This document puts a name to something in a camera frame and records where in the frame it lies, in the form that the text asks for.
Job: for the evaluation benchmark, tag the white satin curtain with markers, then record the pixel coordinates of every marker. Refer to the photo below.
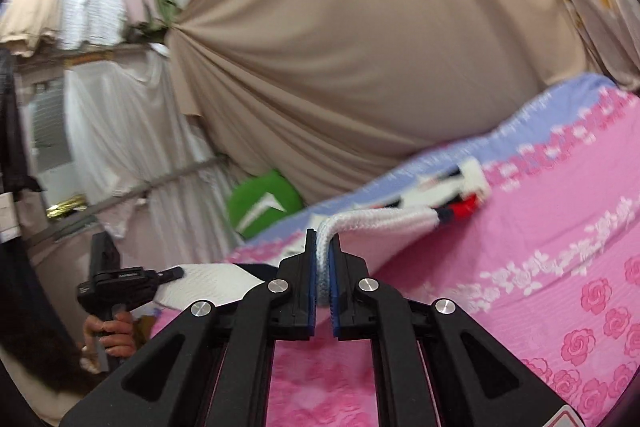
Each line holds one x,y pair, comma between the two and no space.
125,132

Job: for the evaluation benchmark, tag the person's left forearm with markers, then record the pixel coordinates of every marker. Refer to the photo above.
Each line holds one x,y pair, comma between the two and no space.
40,352

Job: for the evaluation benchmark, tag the green round cushion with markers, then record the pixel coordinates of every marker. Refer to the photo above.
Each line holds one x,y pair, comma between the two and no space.
260,199

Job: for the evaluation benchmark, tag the white patterned hanging garment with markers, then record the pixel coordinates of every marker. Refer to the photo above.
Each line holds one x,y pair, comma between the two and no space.
90,14

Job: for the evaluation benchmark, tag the beige hanging garment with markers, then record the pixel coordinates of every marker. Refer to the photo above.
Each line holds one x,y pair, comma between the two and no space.
27,17

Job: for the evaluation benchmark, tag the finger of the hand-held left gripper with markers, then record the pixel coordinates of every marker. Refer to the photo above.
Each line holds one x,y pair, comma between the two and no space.
170,275

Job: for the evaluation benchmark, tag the person's left hand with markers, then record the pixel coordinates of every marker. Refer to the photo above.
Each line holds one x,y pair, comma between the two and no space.
117,337

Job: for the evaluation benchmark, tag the white red navy knit sweater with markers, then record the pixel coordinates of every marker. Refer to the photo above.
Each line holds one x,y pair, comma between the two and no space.
380,218

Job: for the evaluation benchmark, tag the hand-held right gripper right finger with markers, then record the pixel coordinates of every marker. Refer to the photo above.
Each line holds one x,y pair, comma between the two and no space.
335,307

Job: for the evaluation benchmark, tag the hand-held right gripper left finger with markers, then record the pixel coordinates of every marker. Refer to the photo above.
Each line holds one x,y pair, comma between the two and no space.
311,287

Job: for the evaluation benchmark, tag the pink floral bed sheet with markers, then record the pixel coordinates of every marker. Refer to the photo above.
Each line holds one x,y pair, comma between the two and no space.
550,217

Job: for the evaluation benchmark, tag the gold foil wrap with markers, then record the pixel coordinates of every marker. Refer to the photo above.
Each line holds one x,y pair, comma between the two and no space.
65,206

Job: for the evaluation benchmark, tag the beige draped backdrop cloth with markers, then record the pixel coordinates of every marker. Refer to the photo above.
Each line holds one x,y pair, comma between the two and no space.
350,57

